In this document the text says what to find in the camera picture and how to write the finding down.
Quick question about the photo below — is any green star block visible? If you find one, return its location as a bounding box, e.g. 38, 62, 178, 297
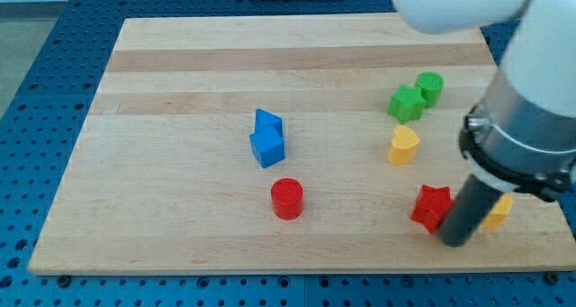
387, 85, 427, 124

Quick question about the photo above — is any red star block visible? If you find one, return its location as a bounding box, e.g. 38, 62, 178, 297
410, 185, 454, 233

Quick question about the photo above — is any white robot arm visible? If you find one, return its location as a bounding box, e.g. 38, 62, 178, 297
392, 0, 575, 247

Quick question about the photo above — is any yellow heart block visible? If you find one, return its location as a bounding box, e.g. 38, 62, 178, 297
388, 125, 420, 165

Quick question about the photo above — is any yellow block behind rod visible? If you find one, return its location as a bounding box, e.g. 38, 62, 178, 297
480, 194, 514, 230

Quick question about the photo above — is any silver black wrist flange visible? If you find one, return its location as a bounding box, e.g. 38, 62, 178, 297
459, 68, 575, 202

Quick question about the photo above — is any red cylinder block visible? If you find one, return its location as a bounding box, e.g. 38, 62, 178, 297
270, 178, 304, 220

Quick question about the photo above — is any wooden board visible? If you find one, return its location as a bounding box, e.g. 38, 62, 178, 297
28, 14, 575, 275

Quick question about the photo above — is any green cylinder block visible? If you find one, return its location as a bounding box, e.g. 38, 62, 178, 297
416, 71, 445, 108

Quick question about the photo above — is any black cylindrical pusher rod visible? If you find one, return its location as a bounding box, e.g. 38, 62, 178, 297
437, 175, 503, 248

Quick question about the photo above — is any blue cube block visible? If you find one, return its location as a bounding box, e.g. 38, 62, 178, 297
249, 127, 285, 168

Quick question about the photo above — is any blue triangle block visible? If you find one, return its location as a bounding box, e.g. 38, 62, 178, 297
255, 108, 284, 137

